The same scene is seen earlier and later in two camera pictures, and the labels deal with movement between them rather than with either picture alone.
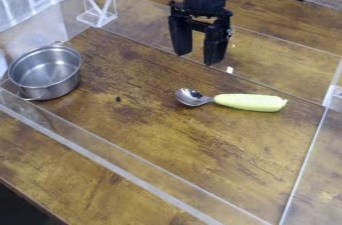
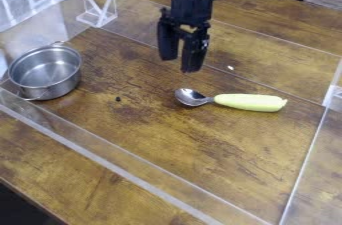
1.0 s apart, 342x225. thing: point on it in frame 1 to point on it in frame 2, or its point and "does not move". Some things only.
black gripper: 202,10 to 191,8
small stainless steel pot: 46,72 does not move
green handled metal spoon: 235,101 does not move
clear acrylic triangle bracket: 95,15 does not move
